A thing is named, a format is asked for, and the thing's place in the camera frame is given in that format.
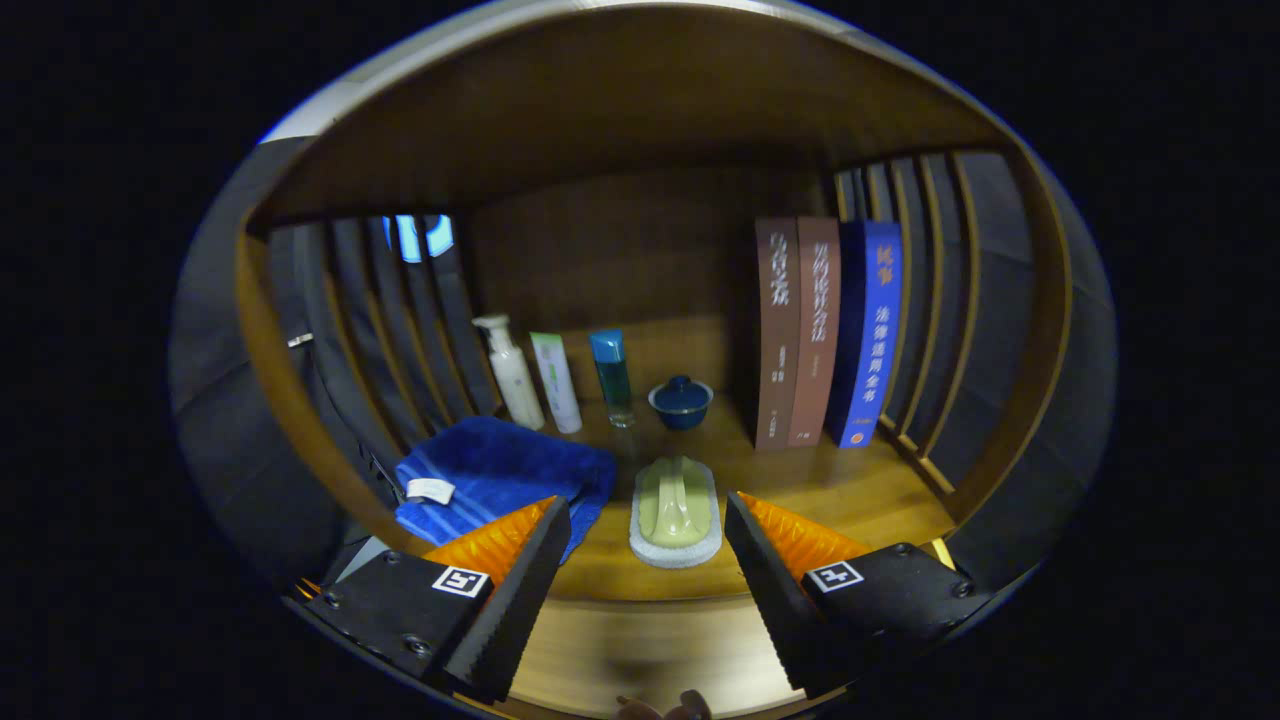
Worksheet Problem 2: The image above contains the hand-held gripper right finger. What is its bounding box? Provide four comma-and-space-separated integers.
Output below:
724, 490, 986, 698

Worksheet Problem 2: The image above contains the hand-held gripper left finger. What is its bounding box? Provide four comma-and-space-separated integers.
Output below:
300, 495, 573, 706

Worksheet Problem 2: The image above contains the green handled scrub brush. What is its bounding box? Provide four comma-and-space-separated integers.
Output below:
628, 455, 723, 570

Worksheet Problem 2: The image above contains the wooden countertop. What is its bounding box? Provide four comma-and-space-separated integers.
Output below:
380, 320, 956, 603

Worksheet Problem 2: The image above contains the wooden cabinet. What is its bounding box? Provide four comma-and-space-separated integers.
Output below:
235, 5, 1076, 720

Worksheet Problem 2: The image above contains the folded blue towel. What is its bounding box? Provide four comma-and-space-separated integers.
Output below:
393, 415, 618, 566

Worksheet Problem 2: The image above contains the blue lidded teacup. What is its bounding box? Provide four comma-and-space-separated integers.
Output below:
648, 375, 715, 432

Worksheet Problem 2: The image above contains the white pump bottle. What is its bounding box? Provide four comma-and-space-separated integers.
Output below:
472, 314, 546, 432

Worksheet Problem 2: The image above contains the white green tube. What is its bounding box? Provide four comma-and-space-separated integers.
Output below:
530, 332, 583, 435

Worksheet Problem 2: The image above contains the teal bottle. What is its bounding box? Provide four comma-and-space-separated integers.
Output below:
588, 329, 635, 429

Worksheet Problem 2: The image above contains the dark brown book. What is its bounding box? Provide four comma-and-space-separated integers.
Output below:
754, 218, 801, 451

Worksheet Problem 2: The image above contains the reddish brown book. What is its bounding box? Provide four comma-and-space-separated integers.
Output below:
788, 216, 841, 448

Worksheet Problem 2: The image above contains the blue book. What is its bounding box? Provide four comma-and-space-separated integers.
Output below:
826, 220, 904, 449

